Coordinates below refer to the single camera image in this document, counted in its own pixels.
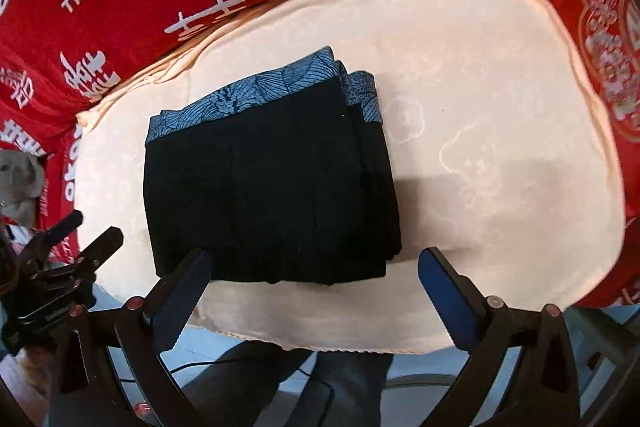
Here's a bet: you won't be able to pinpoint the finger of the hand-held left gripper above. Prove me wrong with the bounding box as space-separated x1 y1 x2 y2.
20 210 84 270
71 227 125 279

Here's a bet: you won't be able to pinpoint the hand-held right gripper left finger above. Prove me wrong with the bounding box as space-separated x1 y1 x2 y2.
47 248 215 427

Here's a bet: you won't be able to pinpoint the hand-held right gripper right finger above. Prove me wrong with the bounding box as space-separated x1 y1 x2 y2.
417 247 583 427

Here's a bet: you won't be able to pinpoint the black pants with blue waistband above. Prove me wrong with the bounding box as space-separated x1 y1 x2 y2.
142 46 403 286

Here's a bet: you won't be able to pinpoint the beige crumpled cloth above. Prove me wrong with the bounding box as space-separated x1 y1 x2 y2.
0 149 48 228

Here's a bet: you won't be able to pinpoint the person's legs in jeans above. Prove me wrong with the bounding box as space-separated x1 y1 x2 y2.
180 339 396 427

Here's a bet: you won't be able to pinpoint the peach cloth mat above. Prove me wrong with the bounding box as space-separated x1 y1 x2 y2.
74 0 628 355

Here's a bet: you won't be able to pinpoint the red pillow with gold print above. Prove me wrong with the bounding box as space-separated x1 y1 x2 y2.
537 0 640 228

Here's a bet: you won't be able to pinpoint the black cable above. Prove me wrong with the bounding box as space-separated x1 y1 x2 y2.
167 357 336 427

